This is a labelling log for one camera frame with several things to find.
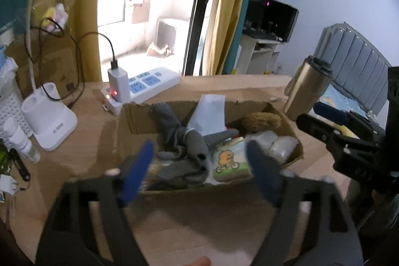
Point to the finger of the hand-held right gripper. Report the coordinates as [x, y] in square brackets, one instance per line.
[324, 135]
[330, 113]

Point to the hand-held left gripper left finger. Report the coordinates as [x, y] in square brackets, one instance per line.
[137, 172]

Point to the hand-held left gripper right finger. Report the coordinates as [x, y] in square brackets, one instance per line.
[263, 172]

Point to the brown cardboard box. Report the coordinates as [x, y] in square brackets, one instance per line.
[131, 141]

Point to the cartoon print tissue pack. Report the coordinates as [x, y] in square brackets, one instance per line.
[230, 161]

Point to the grey cloth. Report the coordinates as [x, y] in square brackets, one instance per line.
[179, 171]

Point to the brown plush toy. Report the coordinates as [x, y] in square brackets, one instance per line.
[261, 122]

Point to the grey dotted sock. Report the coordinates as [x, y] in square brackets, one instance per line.
[168, 121]
[199, 143]

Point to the white paper towel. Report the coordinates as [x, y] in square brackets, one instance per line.
[207, 113]

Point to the person's left hand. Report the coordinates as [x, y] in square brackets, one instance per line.
[199, 262]

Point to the blue patterned bedding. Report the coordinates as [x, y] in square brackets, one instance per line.
[339, 97]

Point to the steel tumbler with black lid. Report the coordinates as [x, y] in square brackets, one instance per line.
[307, 88]

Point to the grey padded headboard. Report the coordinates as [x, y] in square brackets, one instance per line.
[355, 66]

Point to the white charger plug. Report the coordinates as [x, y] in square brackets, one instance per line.
[119, 83]

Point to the white power strip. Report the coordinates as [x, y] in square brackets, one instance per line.
[149, 82]

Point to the white desk lamp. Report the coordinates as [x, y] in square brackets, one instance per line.
[53, 125]

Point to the white computer desk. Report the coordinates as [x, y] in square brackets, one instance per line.
[249, 57]

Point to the small white bottle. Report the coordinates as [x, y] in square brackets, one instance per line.
[31, 153]
[17, 135]

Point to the black computer monitor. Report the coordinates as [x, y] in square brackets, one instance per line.
[276, 19]

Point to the black hand tool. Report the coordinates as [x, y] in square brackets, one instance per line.
[20, 164]

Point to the white plug adapter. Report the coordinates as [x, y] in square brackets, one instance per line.
[8, 185]

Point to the large brown carton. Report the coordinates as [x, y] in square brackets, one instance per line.
[56, 63]

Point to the white perforated basket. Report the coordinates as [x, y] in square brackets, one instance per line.
[12, 104]

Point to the white appliance on balcony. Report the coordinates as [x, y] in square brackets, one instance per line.
[171, 34]

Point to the yellow curtain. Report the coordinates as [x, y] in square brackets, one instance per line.
[84, 23]
[230, 4]

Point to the plush toy in plastic bag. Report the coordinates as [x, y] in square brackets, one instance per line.
[56, 16]

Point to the black sliding door frame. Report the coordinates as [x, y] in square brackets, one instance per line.
[201, 10]

